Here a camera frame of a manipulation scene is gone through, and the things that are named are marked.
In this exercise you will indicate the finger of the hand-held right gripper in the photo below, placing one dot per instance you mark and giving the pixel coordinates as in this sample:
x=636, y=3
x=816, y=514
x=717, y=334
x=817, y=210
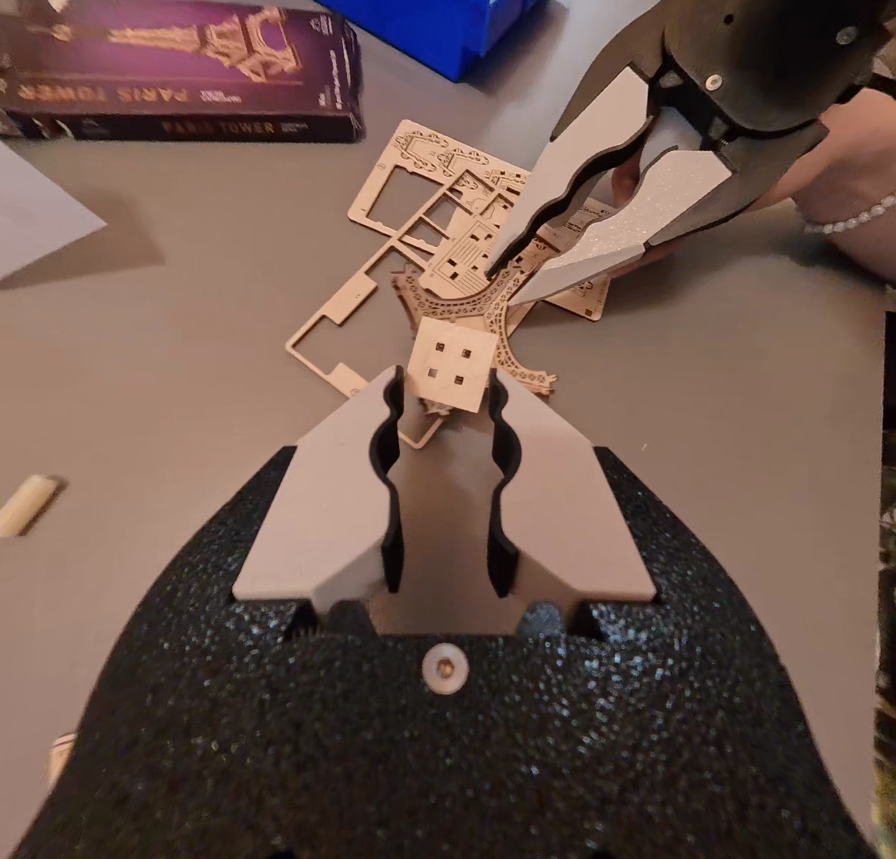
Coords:
x=588, y=145
x=658, y=201

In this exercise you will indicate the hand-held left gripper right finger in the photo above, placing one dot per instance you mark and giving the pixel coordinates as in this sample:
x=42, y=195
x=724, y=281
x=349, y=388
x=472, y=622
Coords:
x=574, y=523

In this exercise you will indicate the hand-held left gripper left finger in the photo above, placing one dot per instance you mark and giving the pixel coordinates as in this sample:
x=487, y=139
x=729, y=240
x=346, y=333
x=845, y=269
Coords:
x=315, y=523

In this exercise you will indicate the wooden lattice tower base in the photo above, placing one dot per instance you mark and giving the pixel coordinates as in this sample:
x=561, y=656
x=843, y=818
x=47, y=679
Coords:
x=514, y=362

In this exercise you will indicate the engraved wooden parts sheet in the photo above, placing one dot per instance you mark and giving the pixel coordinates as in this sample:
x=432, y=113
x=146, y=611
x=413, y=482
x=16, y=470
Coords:
x=476, y=250

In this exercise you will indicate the wooden parts sheet with cutouts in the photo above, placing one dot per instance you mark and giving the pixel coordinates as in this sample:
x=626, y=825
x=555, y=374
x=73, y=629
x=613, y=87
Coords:
x=427, y=146

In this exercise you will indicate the blue plastic bin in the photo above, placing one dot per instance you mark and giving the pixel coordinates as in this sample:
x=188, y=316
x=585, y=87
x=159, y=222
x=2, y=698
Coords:
x=434, y=4

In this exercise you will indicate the small cream cylinder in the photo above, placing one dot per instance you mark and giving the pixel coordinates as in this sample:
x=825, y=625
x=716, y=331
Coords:
x=28, y=505

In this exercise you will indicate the purple model kit box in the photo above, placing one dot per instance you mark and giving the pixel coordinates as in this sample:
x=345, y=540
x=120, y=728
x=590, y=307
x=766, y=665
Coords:
x=175, y=68

